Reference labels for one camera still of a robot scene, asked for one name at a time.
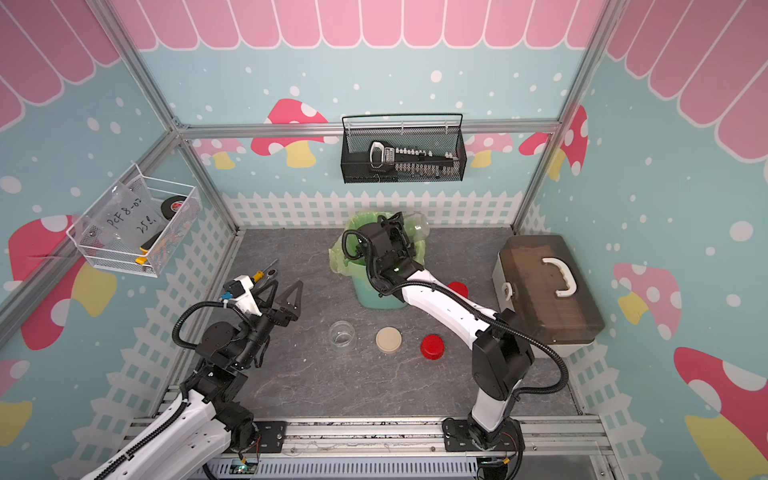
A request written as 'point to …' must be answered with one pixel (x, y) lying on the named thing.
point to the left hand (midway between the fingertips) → (293, 287)
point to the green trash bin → (367, 294)
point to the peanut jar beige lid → (342, 336)
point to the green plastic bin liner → (344, 253)
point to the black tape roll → (172, 205)
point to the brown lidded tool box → (539, 287)
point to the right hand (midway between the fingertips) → (410, 221)
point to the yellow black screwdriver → (257, 276)
